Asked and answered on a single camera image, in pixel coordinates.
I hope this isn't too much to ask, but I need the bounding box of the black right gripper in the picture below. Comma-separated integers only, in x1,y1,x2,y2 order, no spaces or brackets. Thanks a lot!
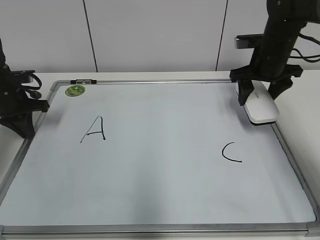
229,41,303,106

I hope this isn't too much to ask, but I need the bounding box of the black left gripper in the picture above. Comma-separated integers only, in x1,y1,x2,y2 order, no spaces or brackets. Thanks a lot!
0,64,50,139

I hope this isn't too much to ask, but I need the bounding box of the white whiteboard eraser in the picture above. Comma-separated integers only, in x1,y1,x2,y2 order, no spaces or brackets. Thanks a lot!
236,80,280,126

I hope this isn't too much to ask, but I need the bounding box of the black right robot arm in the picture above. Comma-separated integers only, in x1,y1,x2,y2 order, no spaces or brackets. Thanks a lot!
229,0,320,106

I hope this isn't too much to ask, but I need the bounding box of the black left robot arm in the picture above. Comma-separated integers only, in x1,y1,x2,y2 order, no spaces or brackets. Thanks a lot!
0,48,50,139

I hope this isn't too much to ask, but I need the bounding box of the green round magnet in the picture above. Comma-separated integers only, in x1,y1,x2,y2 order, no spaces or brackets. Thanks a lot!
65,85,86,97

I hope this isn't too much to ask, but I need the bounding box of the black metal hanging clip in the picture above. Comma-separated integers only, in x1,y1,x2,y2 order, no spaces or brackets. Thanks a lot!
69,79,97,85

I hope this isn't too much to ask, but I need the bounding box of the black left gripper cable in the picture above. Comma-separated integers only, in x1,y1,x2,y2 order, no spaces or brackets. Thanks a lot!
21,72,43,100

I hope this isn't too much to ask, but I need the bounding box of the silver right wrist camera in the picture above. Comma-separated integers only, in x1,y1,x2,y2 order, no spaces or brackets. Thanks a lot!
234,34,263,49

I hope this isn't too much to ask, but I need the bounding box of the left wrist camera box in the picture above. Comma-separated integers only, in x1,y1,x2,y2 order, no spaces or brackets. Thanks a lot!
11,70,35,84

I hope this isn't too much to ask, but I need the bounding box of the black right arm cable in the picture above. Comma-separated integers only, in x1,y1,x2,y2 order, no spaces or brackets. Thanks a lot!
289,31,320,63

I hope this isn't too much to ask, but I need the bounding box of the white board with aluminium frame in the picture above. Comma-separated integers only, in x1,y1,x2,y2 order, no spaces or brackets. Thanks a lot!
0,81,318,229

